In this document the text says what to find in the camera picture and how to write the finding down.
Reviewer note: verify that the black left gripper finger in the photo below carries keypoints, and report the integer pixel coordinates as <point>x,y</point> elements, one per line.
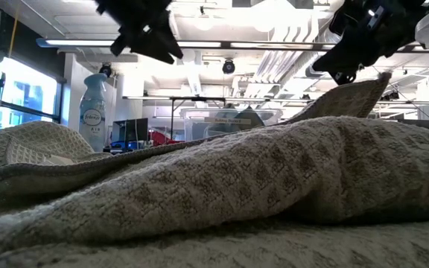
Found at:
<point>168,41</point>
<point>149,46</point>

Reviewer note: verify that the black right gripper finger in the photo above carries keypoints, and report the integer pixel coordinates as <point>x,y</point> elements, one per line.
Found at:
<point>341,57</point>
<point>345,77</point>

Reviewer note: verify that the grey waffle microfiber towel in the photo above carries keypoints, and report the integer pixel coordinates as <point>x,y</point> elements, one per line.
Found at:
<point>237,178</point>
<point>237,249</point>
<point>348,99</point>

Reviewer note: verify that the long ceiling light bar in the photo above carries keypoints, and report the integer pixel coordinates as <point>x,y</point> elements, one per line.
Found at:
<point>207,44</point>

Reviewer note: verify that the clear plastic bin with label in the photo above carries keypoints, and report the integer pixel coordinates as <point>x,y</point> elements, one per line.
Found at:
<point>196,115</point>

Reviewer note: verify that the black computer monitor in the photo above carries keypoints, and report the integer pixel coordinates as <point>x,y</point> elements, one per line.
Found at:
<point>130,130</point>

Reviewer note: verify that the light blue spray bottle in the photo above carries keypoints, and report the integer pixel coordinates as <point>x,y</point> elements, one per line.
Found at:
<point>92,119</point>

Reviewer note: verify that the red plastic crate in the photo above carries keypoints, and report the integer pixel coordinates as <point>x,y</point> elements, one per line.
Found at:
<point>160,138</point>

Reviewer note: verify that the silver ventilation duct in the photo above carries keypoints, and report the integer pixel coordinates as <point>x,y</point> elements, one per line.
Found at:
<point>320,42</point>

